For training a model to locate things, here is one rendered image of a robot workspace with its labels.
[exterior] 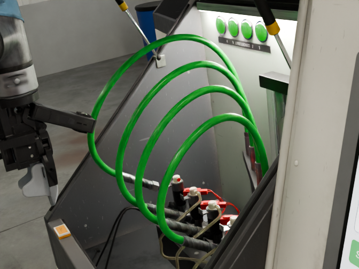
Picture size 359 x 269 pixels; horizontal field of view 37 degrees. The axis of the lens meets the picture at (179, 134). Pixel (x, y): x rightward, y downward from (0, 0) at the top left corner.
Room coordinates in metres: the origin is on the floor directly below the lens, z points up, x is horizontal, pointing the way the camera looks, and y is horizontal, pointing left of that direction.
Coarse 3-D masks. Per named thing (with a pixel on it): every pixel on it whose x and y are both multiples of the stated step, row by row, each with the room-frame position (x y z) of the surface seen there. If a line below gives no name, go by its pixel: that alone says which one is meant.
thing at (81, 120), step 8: (32, 104) 0.86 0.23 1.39; (40, 104) 0.86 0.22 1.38; (32, 112) 0.85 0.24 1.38; (40, 112) 0.84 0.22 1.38; (48, 112) 0.85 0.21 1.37; (56, 112) 0.85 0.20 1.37; (64, 112) 0.86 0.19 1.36; (72, 112) 0.89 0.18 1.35; (80, 112) 0.90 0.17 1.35; (40, 120) 0.84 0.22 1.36; (48, 120) 0.85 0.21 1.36; (56, 120) 0.85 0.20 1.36; (64, 120) 0.86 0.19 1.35; (72, 120) 0.86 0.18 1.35; (80, 120) 0.87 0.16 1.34; (88, 120) 0.87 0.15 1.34; (72, 128) 0.86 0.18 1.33; (80, 128) 0.87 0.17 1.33; (88, 128) 0.87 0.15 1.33
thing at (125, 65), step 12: (168, 36) 1.10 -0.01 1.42; (180, 36) 1.11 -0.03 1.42; (192, 36) 1.12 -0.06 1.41; (144, 48) 1.08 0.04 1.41; (216, 48) 1.14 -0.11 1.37; (132, 60) 1.06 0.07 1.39; (228, 60) 1.15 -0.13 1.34; (120, 72) 1.05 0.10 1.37; (108, 84) 1.04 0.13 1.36; (240, 84) 1.16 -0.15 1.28; (96, 108) 1.02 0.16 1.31; (96, 120) 1.03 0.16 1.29; (96, 156) 1.02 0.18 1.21; (108, 168) 1.03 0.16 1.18
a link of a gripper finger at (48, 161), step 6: (48, 150) 0.82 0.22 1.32; (42, 156) 0.82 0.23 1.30; (48, 156) 0.82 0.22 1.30; (42, 162) 0.84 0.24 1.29; (48, 162) 0.82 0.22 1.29; (48, 168) 0.82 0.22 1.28; (54, 168) 0.82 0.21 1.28; (48, 174) 0.83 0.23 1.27; (54, 174) 0.83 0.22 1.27; (48, 180) 0.83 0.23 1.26; (54, 180) 0.83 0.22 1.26
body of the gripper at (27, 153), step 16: (32, 96) 0.83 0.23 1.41; (0, 112) 0.82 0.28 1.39; (16, 112) 0.85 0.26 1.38; (0, 128) 0.84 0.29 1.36; (16, 128) 0.83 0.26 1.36; (32, 128) 0.85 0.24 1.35; (0, 144) 0.80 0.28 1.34; (16, 144) 0.81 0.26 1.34; (32, 144) 0.83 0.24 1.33; (48, 144) 0.84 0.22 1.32; (16, 160) 0.81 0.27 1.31; (32, 160) 0.83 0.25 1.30
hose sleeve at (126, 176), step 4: (124, 176) 1.04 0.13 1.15; (128, 176) 1.04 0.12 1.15; (132, 176) 1.05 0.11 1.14; (124, 180) 1.04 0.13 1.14; (128, 180) 1.04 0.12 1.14; (132, 180) 1.04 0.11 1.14; (144, 180) 1.05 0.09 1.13; (148, 180) 1.06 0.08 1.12; (144, 184) 1.05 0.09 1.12; (148, 184) 1.05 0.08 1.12; (152, 184) 1.06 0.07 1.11
